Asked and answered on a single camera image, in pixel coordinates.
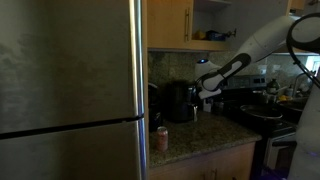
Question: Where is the black coffee maker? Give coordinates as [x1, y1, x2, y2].
[165, 79, 195, 124]

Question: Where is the stainless steel refrigerator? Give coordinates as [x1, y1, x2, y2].
[0, 0, 148, 180]

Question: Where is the pink soda can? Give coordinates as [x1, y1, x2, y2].
[155, 126, 170, 153]

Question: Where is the round glass bottle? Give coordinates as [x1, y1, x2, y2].
[266, 78, 281, 95]

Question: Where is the wooden wall cabinet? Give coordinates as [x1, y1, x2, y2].
[146, 0, 306, 53]

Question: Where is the black kitchen stove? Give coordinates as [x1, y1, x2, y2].
[218, 74, 301, 174]

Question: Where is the small white box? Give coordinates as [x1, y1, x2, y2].
[202, 99, 213, 113]

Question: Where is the blue food box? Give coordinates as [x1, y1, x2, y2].
[206, 30, 228, 42]

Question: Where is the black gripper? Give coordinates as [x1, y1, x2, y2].
[188, 83, 205, 104]

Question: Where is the yellow food item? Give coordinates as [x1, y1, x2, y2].
[194, 29, 207, 41]

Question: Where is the black frying pan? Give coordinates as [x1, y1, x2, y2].
[239, 104, 284, 120]

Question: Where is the wooden base cabinet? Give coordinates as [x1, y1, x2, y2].
[148, 142, 258, 180]

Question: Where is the steel sink faucet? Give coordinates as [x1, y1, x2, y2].
[292, 71, 315, 98]

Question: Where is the steel cabinet door handle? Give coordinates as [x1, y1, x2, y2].
[184, 7, 192, 43]

